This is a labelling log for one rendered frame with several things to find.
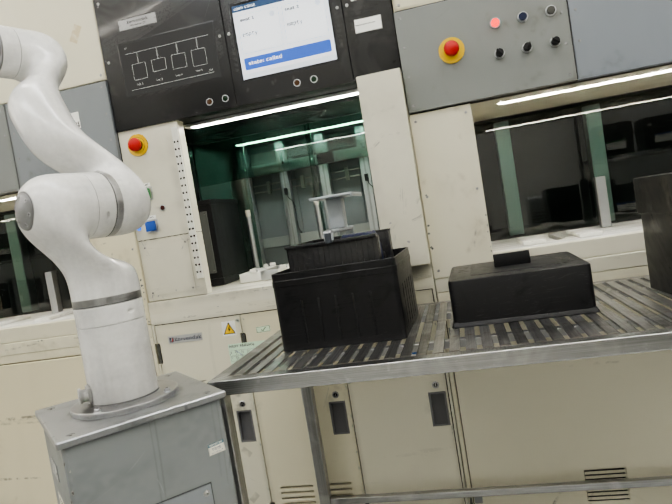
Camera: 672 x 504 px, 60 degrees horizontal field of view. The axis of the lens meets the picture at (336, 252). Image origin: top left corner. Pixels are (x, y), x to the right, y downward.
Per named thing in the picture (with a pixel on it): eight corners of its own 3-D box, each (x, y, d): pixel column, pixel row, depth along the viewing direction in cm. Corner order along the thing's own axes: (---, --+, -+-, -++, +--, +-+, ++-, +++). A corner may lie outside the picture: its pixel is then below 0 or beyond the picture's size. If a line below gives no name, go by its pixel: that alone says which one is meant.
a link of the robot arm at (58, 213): (155, 294, 108) (132, 165, 107) (58, 316, 94) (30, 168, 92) (118, 297, 116) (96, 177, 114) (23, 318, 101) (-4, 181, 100)
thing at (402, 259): (315, 326, 155) (304, 262, 154) (419, 313, 148) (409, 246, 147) (282, 352, 128) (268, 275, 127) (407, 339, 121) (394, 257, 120)
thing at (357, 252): (326, 322, 152) (306, 202, 151) (404, 313, 147) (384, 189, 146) (299, 345, 129) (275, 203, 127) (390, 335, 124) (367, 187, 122)
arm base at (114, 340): (80, 428, 95) (59, 316, 94) (63, 407, 111) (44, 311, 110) (193, 394, 105) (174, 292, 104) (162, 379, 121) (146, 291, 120)
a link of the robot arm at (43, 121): (66, 255, 104) (144, 243, 117) (91, 213, 97) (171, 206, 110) (-39, 54, 117) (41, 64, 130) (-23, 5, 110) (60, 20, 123)
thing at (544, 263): (452, 329, 124) (443, 268, 123) (455, 304, 152) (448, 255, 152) (601, 312, 117) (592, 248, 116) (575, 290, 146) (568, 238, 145)
